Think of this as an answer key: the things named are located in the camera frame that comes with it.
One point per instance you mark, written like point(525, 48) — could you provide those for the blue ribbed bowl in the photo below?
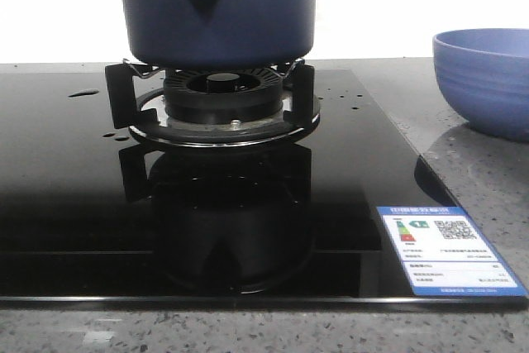
point(483, 75)

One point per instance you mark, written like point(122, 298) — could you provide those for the black pot support grate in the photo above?
point(146, 118)

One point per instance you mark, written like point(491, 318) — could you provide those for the blue cooking pot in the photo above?
point(219, 34)

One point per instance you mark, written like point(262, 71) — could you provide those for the black gas burner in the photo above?
point(219, 97)

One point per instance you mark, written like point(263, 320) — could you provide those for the black glass gas stove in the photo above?
point(91, 218)

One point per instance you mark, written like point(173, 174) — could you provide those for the blue energy label sticker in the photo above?
point(443, 254)

